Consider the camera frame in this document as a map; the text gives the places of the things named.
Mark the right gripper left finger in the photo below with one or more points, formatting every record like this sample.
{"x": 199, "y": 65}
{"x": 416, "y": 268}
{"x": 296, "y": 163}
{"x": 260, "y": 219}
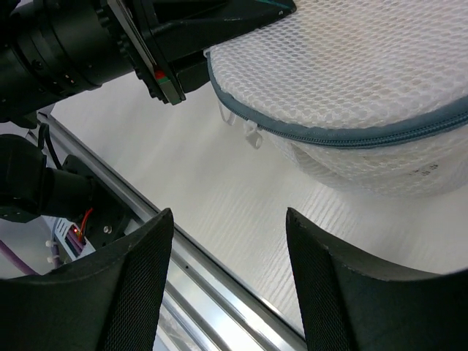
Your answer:
{"x": 107, "y": 300}

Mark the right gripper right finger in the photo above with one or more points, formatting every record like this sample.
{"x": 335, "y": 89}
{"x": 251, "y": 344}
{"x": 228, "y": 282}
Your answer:
{"x": 352, "y": 300}

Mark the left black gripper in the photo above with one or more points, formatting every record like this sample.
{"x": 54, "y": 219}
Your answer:
{"x": 164, "y": 40}

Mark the white mesh blue-trim laundry bag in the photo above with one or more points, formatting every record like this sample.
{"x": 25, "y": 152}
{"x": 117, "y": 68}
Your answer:
{"x": 365, "y": 95}

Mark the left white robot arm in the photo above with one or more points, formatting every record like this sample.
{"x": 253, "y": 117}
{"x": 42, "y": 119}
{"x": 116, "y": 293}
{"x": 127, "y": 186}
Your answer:
{"x": 54, "y": 50}

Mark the white slotted cable duct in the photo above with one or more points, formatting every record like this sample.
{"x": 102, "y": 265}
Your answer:
{"x": 64, "y": 238}

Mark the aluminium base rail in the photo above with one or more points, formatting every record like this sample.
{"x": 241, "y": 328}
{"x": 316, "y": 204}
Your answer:
{"x": 204, "y": 307}

